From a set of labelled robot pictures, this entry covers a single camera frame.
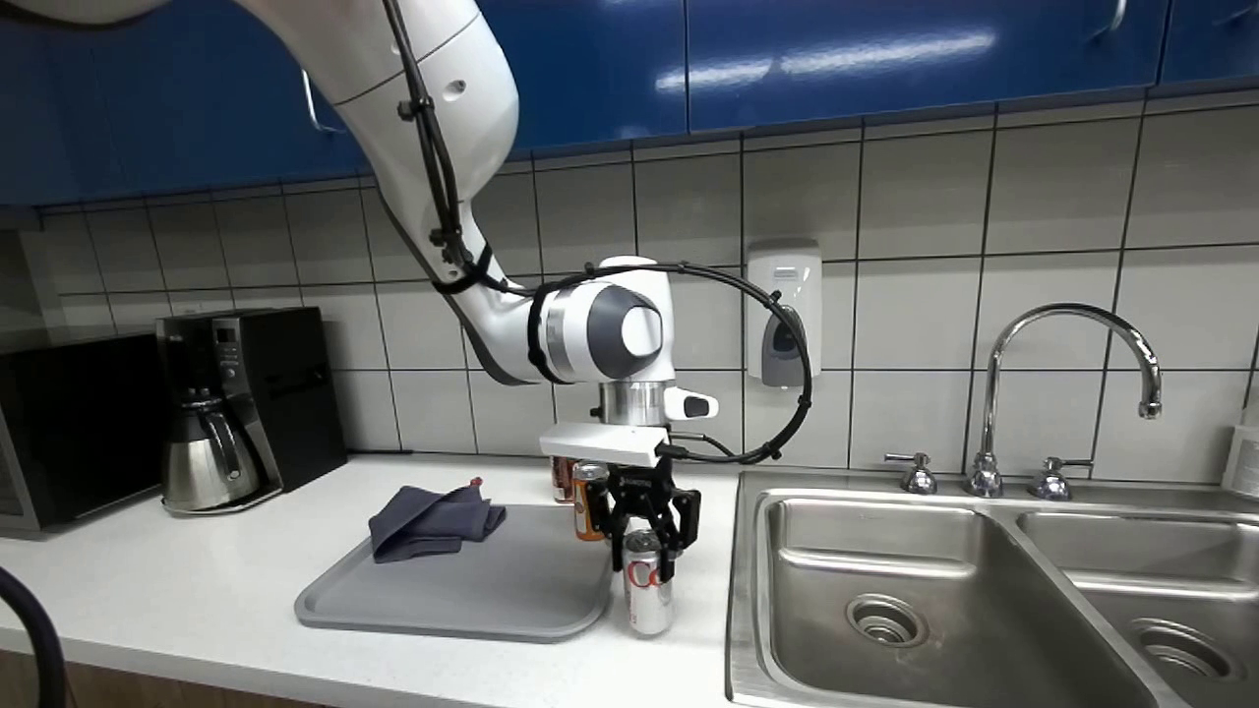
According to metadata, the stainless steel double sink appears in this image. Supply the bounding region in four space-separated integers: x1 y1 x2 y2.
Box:
726 469 1259 708

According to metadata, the narrow blue cabinet door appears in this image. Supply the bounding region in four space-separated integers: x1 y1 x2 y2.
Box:
1159 0 1259 99

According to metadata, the chrome gooseneck faucet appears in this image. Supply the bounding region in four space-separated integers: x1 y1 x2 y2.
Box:
966 301 1169 500

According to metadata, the black steel coffee maker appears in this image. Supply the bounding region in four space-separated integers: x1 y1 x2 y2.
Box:
155 306 352 518

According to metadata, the wide blue cabinet door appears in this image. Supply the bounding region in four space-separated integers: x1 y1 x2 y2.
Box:
0 0 689 214

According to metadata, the grey plastic tray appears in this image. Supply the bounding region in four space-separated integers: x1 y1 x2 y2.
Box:
292 503 624 647

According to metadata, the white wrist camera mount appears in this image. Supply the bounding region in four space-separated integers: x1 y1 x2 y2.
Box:
538 421 666 471

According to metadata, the round sink drain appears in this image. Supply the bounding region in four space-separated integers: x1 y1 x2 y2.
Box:
841 591 928 650
1132 617 1236 684

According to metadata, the translucent white container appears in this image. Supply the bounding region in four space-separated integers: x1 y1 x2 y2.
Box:
1219 417 1259 503

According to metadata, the chrome faucet handle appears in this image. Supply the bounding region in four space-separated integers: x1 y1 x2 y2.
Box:
1031 454 1098 503
882 454 940 500

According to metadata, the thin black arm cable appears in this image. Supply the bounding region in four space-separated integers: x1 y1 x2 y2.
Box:
378 0 820 469

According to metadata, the dark grey cloth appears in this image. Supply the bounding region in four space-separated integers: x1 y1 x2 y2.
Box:
367 478 512 566

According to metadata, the black microwave oven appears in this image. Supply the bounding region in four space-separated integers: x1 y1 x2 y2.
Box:
0 332 175 542

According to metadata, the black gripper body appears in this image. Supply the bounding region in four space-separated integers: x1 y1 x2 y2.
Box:
596 463 701 532

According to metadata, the silver coke can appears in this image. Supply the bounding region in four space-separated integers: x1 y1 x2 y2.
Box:
624 525 683 643

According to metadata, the white wall soap dispenser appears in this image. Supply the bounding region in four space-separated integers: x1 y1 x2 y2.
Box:
746 242 827 389

